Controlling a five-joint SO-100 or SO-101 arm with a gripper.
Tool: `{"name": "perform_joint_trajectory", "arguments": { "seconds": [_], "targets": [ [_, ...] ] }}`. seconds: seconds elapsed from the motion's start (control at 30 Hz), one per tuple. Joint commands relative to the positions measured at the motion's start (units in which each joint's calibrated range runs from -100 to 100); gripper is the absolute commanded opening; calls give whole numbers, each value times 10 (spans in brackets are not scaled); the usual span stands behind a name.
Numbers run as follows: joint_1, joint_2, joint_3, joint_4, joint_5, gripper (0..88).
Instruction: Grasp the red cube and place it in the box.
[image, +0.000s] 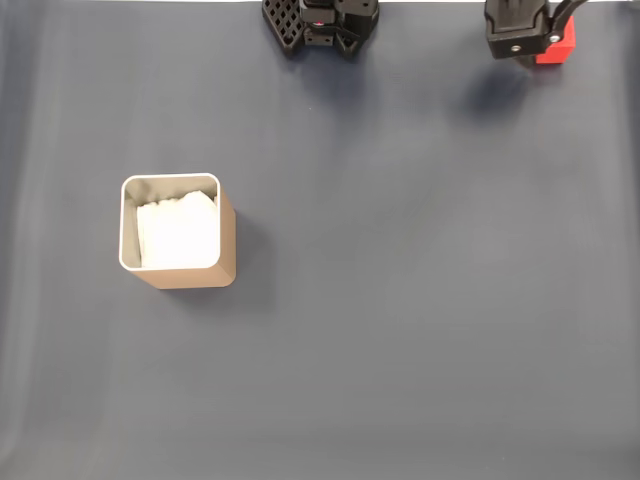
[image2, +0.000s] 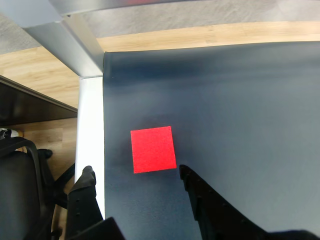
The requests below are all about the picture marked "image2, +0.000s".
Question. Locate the red cube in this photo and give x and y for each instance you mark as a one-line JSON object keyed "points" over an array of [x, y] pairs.
{"points": [[153, 149]]}

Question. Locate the black office chair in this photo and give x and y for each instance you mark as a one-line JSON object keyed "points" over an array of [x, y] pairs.
{"points": [[17, 190]]}

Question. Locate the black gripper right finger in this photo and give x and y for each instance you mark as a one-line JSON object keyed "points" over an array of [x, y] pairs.
{"points": [[215, 215]]}

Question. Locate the silver metal frame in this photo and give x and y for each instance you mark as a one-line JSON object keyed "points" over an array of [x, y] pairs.
{"points": [[75, 45]]}

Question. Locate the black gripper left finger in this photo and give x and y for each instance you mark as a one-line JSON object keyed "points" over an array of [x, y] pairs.
{"points": [[82, 205]]}

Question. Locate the blue-grey mat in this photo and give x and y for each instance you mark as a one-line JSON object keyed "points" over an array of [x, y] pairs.
{"points": [[225, 105]]}

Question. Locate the dark brown desk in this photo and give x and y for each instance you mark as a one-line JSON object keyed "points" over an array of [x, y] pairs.
{"points": [[30, 105]]}

